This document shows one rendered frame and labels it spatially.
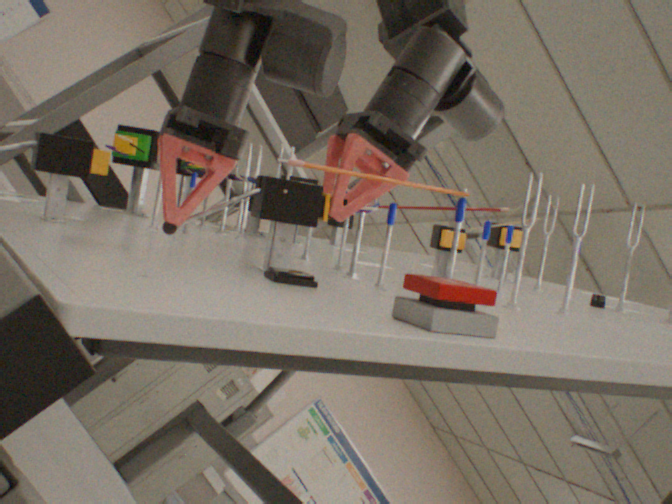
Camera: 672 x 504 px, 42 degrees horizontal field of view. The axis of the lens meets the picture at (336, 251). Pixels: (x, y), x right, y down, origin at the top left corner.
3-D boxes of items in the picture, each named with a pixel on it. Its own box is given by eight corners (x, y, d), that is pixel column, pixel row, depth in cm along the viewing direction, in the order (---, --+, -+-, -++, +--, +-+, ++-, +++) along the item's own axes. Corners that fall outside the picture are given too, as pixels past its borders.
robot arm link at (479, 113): (375, 15, 93) (445, -28, 89) (435, 79, 100) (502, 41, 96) (380, 95, 86) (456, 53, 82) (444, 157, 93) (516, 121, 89)
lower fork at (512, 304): (524, 310, 91) (549, 174, 91) (510, 309, 90) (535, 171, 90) (512, 307, 93) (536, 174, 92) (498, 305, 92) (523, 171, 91)
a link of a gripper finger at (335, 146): (343, 232, 90) (393, 156, 91) (367, 239, 83) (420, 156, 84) (290, 195, 88) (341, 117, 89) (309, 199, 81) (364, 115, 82)
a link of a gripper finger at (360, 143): (346, 233, 89) (396, 156, 90) (369, 240, 83) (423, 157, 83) (292, 196, 87) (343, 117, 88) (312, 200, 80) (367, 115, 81)
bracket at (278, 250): (257, 269, 86) (265, 218, 86) (280, 272, 87) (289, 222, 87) (267, 275, 82) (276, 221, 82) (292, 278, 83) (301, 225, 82)
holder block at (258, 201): (250, 215, 85) (256, 174, 85) (305, 224, 87) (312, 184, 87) (259, 218, 81) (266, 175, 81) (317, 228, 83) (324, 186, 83)
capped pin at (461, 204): (430, 308, 77) (452, 186, 76) (442, 309, 78) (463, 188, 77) (443, 312, 76) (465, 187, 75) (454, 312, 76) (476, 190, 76)
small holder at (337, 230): (301, 240, 162) (307, 206, 162) (340, 246, 165) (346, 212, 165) (311, 243, 158) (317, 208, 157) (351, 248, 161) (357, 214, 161)
